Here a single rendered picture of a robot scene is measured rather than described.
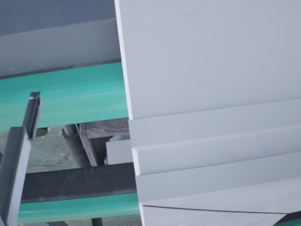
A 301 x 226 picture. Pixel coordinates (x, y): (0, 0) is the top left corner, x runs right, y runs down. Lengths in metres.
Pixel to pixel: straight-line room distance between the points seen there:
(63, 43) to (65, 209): 0.25
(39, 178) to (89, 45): 0.25
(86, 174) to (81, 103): 0.21
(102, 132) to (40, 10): 0.70
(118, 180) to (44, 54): 0.23
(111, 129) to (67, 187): 0.47
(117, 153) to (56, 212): 0.50
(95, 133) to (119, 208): 0.48
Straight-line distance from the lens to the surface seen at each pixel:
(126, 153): 0.91
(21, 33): 0.18
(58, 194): 0.42
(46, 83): 0.21
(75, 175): 0.42
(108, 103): 0.21
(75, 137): 1.03
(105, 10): 0.18
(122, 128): 0.88
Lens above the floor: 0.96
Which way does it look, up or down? 23 degrees down
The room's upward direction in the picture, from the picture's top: 172 degrees clockwise
